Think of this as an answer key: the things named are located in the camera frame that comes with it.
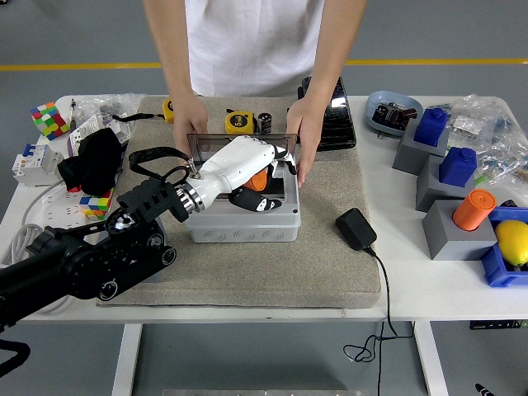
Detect person's right hand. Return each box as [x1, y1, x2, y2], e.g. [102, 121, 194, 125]
[172, 97, 210, 157]

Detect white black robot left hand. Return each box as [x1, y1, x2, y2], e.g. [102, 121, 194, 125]
[190, 134, 298, 214]

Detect person's left hand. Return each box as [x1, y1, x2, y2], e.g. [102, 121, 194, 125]
[285, 97, 331, 190]

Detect orange cylinder battery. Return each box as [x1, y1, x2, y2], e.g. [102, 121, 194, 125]
[246, 168, 270, 193]
[452, 188, 497, 232]

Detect smoky transparent box lid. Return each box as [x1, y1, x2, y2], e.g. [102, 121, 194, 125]
[186, 132, 299, 166]

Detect grey plastic junction box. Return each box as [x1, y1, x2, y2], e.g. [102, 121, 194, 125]
[184, 164, 302, 243]

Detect blue block battery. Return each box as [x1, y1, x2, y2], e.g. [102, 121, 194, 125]
[438, 146, 478, 187]
[413, 107, 449, 148]

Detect black glossy pedal device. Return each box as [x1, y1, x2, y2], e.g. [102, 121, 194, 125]
[297, 76, 358, 152]

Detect yellow tape measure chrome face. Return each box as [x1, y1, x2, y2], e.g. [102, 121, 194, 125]
[224, 110, 257, 135]

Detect white table leg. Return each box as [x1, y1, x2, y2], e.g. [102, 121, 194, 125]
[413, 321, 449, 396]
[111, 323, 144, 396]

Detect black table control panel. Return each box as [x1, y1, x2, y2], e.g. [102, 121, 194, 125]
[469, 319, 528, 331]

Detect white plastic module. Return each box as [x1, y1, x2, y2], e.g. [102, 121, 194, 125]
[101, 117, 133, 144]

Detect light blue bowl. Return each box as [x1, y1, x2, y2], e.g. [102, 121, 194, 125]
[365, 90, 425, 139]

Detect dark electronic parts heap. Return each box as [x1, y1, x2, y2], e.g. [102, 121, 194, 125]
[372, 101, 417, 129]

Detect clear plastic bag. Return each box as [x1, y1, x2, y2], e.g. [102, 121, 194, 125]
[76, 92, 145, 137]

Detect black cloth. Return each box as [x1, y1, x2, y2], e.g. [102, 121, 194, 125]
[56, 127, 125, 196]

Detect person's torso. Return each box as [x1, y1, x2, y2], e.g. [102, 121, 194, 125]
[184, 0, 327, 98]

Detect grey holder block square hole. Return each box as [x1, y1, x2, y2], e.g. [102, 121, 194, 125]
[415, 154, 478, 214]
[391, 119, 450, 177]

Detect white printed card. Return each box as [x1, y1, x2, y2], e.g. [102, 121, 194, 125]
[67, 114, 104, 156]

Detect black power adapter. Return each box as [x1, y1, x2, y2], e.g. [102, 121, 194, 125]
[334, 207, 378, 251]

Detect grey-brown mat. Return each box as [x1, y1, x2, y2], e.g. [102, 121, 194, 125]
[88, 95, 389, 310]

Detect blue plastic bin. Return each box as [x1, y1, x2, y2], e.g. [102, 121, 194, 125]
[479, 205, 528, 288]

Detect grey holder block round hole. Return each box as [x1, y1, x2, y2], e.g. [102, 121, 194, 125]
[123, 217, 169, 285]
[421, 200, 499, 261]

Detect large colourful puzzle cube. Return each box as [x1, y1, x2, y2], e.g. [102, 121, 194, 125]
[31, 101, 71, 142]

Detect yellow lemon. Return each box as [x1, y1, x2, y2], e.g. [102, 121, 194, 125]
[493, 219, 528, 267]

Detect small bag white parts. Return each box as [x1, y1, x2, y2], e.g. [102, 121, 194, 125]
[447, 114, 486, 137]

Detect white circuit breaker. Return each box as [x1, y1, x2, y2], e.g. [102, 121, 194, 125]
[11, 143, 65, 187]

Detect clear plastic bags pile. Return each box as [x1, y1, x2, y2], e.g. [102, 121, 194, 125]
[424, 93, 528, 185]

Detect yellow tape measure black strap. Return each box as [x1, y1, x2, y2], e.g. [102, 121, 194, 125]
[111, 97, 177, 124]

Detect thin black cord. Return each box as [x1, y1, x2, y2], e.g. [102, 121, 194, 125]
[344, 245, 415, 396]

